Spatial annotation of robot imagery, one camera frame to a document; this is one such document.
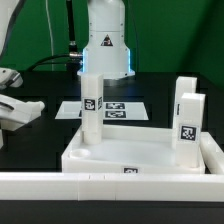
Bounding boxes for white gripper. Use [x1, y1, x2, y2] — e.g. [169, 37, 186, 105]
[0, 67, 38, 123]

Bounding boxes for white desk top tray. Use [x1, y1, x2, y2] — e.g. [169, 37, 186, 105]
[61, 125, 205, 174]

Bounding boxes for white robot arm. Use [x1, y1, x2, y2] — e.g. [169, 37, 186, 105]
[0, 0, 135, 112]

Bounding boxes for white fiducial marker sheet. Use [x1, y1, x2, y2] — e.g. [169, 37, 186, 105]
[56, 101, 148, 120]

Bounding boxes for white front fence bar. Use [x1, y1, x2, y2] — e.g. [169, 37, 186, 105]
[0, 172, 224, 202]

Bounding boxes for white fence bar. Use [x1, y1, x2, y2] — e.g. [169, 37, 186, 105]
[0, 172, 224, 202]
[200, 132, 224, 175]

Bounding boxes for white right fence bar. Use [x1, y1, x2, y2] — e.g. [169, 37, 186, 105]
[200, 132, 224, 175]

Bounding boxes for white thin cable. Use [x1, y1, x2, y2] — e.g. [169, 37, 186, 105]
[44, 0, 55, 72]

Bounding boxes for black cable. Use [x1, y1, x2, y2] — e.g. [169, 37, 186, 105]
[26, 0, 84, 72]

